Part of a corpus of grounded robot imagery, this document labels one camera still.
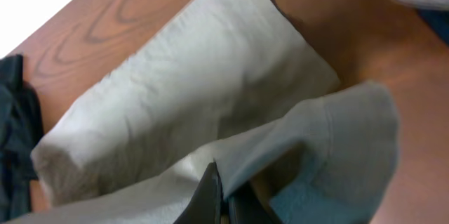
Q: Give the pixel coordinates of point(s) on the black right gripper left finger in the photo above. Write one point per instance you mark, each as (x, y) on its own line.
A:
(205, 204)

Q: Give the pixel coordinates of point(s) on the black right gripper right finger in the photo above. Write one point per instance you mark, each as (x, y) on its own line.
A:
(245, 208)

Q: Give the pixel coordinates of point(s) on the khaki green shorts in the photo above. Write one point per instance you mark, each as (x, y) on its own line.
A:
(230, 82)

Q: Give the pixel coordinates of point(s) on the black shirt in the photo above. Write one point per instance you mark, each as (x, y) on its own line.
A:
(21, 130)

